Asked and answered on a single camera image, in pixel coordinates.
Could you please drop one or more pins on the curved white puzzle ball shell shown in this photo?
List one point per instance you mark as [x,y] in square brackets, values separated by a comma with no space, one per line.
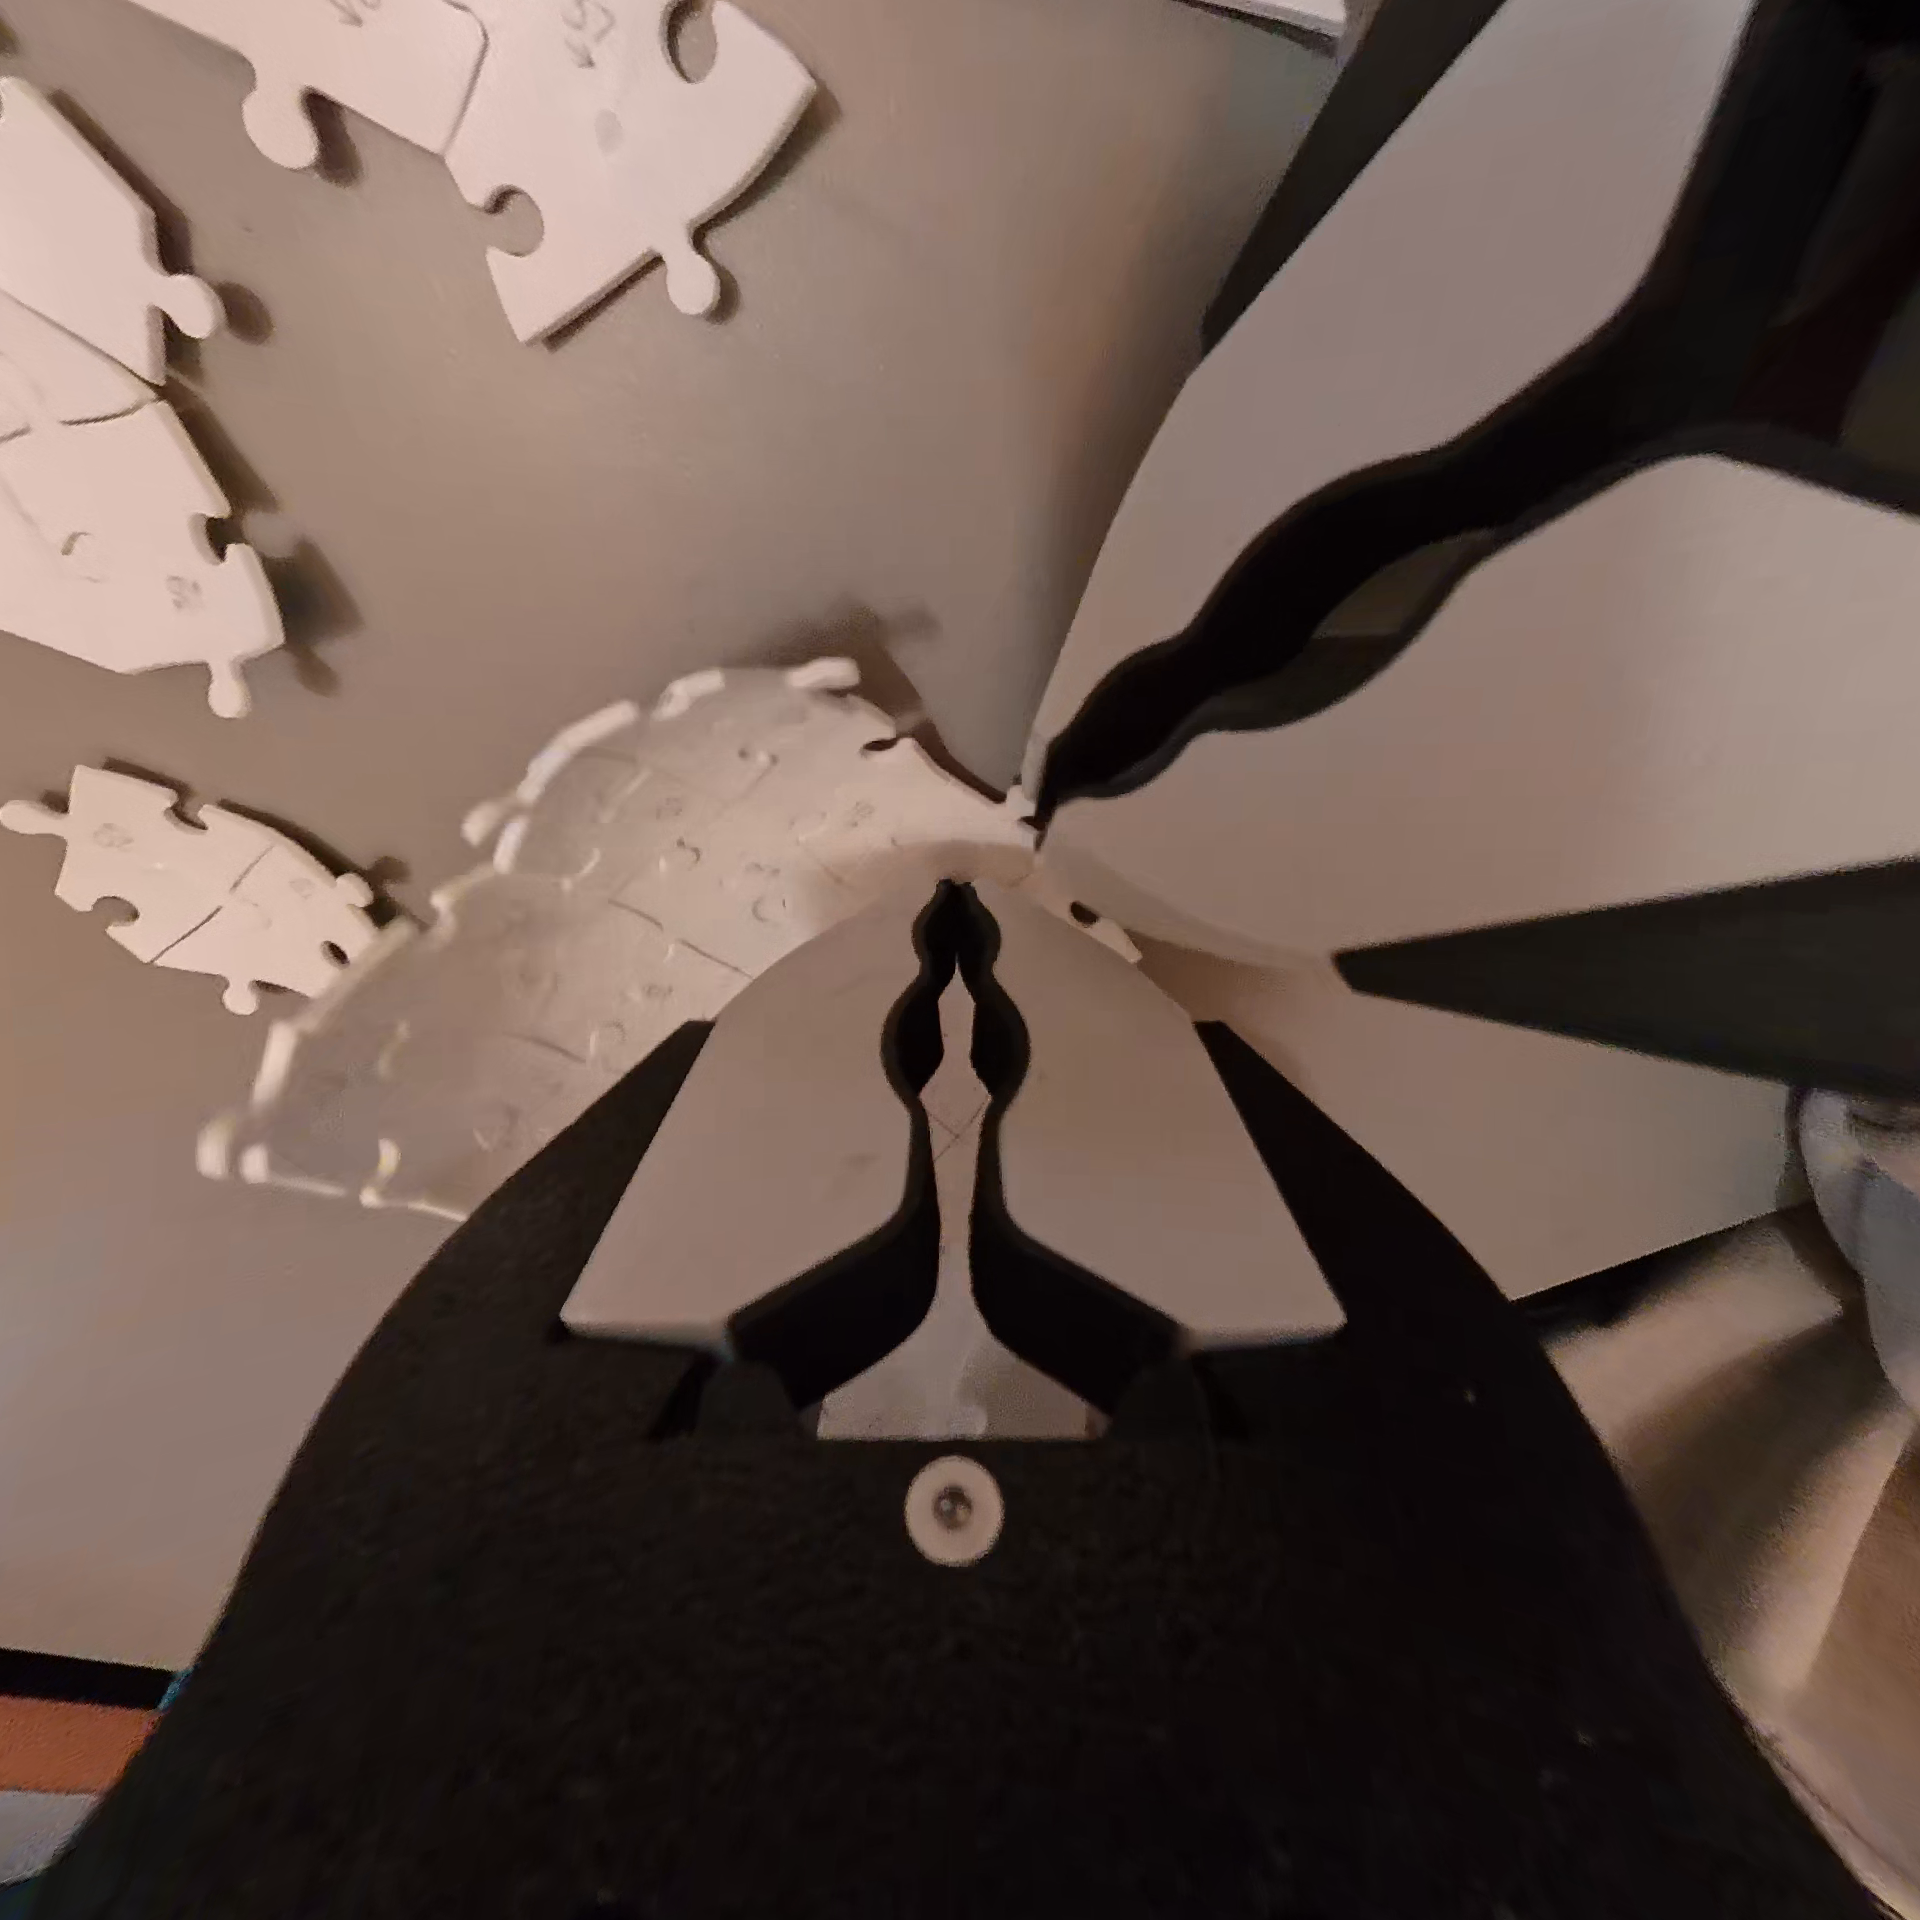
[599,901]

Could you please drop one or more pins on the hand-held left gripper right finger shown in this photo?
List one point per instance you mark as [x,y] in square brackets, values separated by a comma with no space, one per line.
[1155,1154]

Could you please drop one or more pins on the orange striped rug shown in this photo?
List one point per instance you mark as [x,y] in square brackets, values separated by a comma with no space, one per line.
[75,1746]

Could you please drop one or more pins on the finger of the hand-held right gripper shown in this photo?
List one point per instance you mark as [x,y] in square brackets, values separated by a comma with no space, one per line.
[1576,721]
[1349,374]

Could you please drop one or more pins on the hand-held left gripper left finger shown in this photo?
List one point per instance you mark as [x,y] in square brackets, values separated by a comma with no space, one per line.
[780,1140]

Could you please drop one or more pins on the white three-piece puzzle section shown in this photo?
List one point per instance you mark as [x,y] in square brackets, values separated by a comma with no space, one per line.
[120,523]

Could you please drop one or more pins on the small white two-piece puzzle section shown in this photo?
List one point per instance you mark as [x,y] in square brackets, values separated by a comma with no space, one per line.
[180,885]

